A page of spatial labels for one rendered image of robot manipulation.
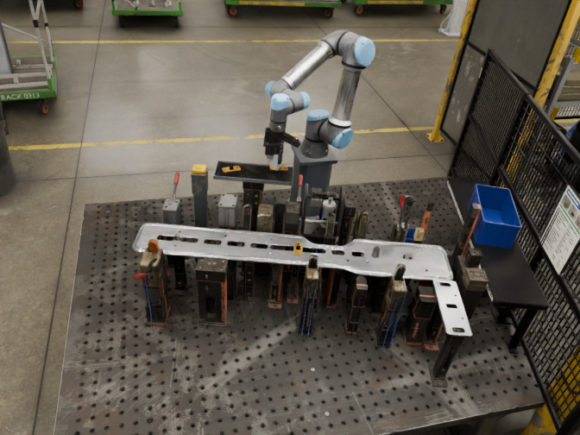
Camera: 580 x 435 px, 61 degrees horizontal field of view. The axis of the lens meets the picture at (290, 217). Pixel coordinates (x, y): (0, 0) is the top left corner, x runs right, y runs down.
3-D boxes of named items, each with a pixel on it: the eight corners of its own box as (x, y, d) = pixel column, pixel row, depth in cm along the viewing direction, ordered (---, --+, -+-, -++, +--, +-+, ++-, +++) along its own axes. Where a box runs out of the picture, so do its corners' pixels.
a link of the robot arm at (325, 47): (334, 18, 231) (259, 84, 220) (351, 25, 225) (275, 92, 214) (338, 39, 240) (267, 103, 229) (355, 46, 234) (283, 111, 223)
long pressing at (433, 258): (128, 255, 206) (127, 253, 205) (142, 222, 224) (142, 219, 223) (455, 282, 208) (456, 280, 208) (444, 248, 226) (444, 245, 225)
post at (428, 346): (425, 349, 215) (442, 305, 198) (420, 330, 224) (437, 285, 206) (439, 351, 215) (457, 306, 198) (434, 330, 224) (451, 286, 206)
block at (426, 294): (402, 346, 216) (417, 302, 199) (399, 326, 225) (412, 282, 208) (424, 348, 216) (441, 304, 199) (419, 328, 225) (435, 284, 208)
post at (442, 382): (432, 386, 201) (452, 342, 183) (427, 363, 210) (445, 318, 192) (448, 387, 201) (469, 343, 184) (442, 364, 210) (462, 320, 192)
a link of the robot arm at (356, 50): (330, 137, 258) (356, 29, 229) (351, 149, 249) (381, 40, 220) (315, 141, 250) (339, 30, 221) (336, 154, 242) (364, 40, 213)
